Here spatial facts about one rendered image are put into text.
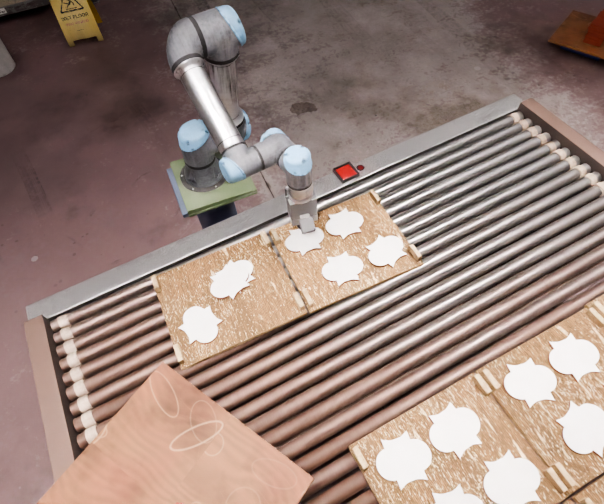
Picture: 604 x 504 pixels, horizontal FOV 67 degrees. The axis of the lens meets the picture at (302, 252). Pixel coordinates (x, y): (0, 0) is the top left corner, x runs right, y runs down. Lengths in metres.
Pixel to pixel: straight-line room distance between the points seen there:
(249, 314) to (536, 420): 0.85
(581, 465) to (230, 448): 0.87
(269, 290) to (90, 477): 0.69
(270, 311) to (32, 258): 2.03
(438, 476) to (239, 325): 0.68
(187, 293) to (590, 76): 3.50
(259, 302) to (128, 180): 2.04
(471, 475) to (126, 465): 0.85
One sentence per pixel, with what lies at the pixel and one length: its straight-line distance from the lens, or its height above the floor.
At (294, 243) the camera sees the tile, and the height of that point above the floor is 0.95.
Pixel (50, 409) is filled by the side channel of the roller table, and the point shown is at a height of 0.95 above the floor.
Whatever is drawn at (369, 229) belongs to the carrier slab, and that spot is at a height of 0.94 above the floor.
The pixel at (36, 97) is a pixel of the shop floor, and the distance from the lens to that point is 4.40.
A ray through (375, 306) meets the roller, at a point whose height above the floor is 0.92.
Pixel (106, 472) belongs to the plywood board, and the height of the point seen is 1.04.
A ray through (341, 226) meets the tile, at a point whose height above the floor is 0.95.
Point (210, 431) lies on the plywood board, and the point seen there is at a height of 1.04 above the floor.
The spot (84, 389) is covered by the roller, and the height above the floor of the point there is 0.92.
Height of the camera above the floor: 2.22
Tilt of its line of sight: 56 degrees down
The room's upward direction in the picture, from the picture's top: 6 degrees counter-clockwise
